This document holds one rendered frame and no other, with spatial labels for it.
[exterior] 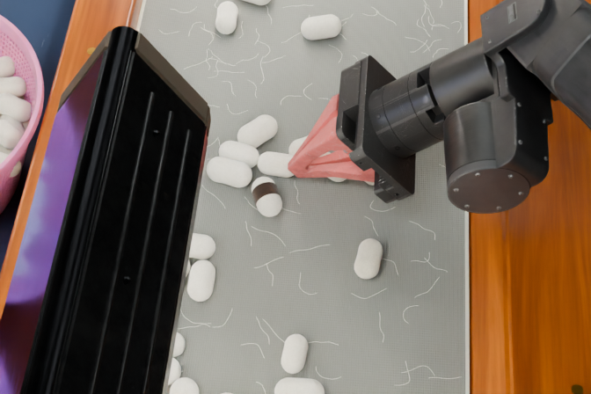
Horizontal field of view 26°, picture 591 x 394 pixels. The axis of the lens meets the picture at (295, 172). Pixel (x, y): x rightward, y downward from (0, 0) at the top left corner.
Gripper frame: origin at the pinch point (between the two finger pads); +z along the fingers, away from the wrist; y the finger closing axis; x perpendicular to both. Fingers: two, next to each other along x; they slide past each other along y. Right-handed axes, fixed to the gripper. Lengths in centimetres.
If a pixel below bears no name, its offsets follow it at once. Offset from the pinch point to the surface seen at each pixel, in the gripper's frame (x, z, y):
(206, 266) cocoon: -4.1, 4.9, 10.3
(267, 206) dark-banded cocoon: -1.3, 1.9, 4.0
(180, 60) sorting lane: -6.0, 10.2, -13.1
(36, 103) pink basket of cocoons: -15.2, 16.4, -4.3
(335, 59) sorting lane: 2.8, -0.2, -14.3
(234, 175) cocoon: -3.3, 4.1, 1.2
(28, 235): -30.3, -11.6, 30.5
